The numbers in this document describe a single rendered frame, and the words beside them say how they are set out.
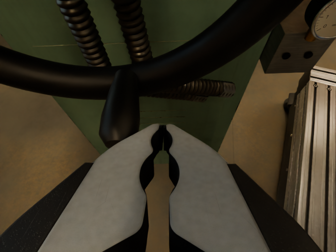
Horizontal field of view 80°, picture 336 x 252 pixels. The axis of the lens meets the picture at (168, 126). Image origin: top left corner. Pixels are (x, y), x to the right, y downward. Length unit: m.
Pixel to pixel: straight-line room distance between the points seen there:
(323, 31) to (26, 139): 1.10
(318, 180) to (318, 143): 0.12
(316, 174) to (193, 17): 0.56
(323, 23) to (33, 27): 0.41
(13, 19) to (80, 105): 0.21
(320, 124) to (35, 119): 1.19
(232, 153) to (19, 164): 0.92
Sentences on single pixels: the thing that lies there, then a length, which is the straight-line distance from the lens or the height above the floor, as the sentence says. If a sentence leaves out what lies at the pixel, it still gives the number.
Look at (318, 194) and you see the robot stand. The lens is 0.71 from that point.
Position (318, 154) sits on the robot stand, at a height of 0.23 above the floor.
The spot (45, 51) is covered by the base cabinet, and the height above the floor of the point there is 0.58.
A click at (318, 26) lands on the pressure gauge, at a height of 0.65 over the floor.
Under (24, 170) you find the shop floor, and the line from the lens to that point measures 1.06.
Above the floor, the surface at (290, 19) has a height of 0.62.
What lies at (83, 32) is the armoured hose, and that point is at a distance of 0.22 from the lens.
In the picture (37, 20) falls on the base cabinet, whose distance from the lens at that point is 0.40.
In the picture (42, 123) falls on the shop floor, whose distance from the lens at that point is 1.15.
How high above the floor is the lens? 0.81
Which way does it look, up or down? 59 degrees down
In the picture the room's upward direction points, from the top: 4 degrees counter-clockwise
